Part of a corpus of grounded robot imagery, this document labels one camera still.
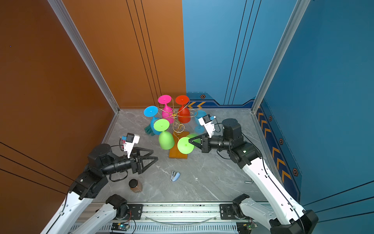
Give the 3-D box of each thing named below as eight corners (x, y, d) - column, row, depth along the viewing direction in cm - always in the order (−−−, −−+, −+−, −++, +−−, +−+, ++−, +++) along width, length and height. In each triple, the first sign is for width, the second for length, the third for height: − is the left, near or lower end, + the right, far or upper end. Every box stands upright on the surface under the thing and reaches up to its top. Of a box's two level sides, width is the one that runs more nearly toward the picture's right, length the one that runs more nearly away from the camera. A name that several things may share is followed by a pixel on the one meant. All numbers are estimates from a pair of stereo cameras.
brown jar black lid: (133, 192, 82) (127, 187, 74) (135, 185, 84) (129, 179, 76) (141, 192, 82) (136, 187, 74) (143, 185, 84) (138, 179, 76)
